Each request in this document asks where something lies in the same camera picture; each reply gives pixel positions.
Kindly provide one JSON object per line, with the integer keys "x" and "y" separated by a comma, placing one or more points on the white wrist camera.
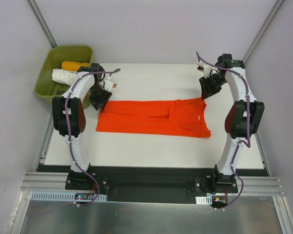
{"x": 109, "y": 85}
{"x": 205, "y": 68}

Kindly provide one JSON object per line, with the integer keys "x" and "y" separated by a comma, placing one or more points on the right aluminium corner post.
{"x": 275, "y": 9}

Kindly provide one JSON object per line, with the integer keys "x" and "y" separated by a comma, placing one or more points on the rolled yellow t shirt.
{"x": 73, "y": 66}

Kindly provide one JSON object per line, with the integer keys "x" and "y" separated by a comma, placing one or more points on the green plastic basket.
{"x": 45, "y": 87}

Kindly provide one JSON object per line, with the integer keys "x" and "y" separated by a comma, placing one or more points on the left aluminium corner post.
{"x": 42, "y": 23}

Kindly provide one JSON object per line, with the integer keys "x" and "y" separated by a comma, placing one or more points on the aluminium rail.
{"x": 253, "y": 185}

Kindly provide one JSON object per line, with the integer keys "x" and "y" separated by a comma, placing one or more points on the rolled white t shirt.
{"x": 63, "y": 76}

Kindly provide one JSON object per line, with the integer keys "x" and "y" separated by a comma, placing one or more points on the orange t shirt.
{"x": 181, "y": 117}

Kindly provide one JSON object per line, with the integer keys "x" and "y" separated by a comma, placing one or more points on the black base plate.
{"x": 151, "y": 184}

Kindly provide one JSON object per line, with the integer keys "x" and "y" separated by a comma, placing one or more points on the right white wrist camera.
{"x": 205, "y": 68}

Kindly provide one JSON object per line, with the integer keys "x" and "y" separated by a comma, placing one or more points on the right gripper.
{"x": 209, "y": 86}

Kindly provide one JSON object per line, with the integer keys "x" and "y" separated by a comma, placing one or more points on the aluminium corner post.
{"x": 275, "y": 9}
{"x": 42, "y": 23}

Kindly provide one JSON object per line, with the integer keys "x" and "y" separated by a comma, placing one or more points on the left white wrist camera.
{"x": 109, "y": 85}

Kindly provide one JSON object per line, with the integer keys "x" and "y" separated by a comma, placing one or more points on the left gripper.
{"x": 99, "y": 98}

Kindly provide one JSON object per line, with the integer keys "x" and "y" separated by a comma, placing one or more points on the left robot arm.
{"x": 90, "y": 82}

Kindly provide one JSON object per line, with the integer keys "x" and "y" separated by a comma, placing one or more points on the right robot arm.
{"x": 241, "y": 122}

